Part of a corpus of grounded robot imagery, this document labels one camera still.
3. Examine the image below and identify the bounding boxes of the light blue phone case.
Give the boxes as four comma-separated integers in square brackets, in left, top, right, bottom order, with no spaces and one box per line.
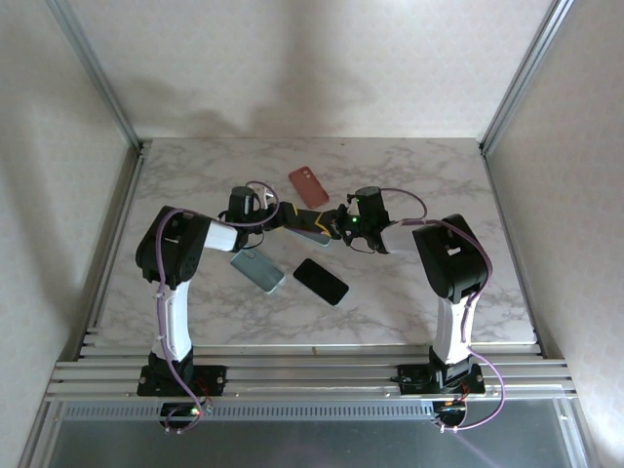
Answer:
[284,226,334,250]
[229,246,286,295]

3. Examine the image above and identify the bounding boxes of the pink phone case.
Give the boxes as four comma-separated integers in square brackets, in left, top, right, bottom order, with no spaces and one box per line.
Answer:
[288,166,330,210]

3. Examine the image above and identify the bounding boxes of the black smartphone blue rim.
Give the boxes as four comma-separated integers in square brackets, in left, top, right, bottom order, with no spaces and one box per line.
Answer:
[292,257,351,308]

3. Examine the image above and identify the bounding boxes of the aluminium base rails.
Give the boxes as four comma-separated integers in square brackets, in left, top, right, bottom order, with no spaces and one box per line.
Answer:
[42,342,580,405]

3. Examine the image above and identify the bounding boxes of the grey metal sheet panel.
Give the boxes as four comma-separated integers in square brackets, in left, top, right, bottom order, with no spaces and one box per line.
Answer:
[19,399,602,468]

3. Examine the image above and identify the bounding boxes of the aluminium side rail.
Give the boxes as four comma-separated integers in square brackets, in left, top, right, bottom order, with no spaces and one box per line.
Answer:
[77,139,154,363]
[480,144,558,361]

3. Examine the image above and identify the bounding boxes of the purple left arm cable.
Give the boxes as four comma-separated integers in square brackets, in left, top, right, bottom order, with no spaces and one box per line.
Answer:
[154,180,283,435]

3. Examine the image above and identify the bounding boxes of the perforated grey cable duct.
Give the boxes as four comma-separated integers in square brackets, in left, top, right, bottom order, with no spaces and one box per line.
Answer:
[61,402,436,423]

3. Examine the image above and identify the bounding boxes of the aluminium frame post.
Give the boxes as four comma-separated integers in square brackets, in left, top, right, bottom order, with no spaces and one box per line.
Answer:
[45,0,143,151]
[479,0,577,156]

